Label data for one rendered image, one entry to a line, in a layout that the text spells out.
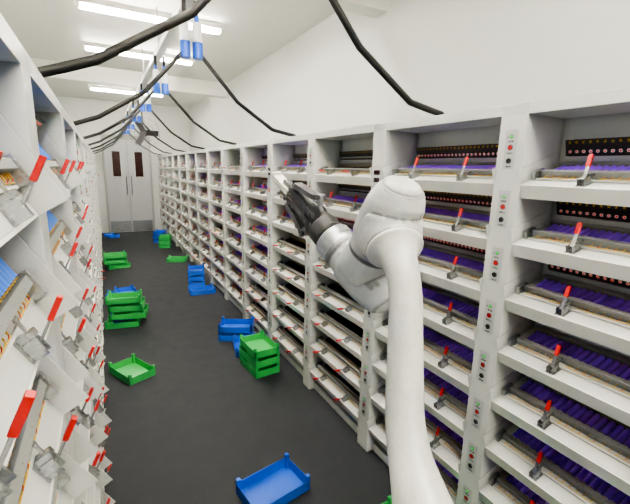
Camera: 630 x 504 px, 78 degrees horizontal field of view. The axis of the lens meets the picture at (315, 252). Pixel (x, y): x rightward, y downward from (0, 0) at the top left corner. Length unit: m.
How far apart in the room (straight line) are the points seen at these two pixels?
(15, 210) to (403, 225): 0.55
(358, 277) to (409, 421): 0.28
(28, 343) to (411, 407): 0.55
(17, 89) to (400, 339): 0.72
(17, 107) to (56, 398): 0.52
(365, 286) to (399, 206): 0.20
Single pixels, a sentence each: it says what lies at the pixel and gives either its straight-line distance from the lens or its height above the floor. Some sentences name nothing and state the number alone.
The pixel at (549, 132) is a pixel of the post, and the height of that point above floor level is 1.67.
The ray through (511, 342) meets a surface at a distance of 1.56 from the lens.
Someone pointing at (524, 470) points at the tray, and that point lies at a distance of 1.69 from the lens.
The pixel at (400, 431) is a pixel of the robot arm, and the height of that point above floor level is 1.16.
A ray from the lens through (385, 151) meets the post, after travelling 1.91.
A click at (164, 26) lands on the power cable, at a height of 1.91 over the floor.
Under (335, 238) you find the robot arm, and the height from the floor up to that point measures 1.39.
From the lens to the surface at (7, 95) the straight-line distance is 0.81.
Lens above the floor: 1.54
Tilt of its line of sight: 12 degrees down
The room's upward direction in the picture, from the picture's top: 1 degrees clockwise
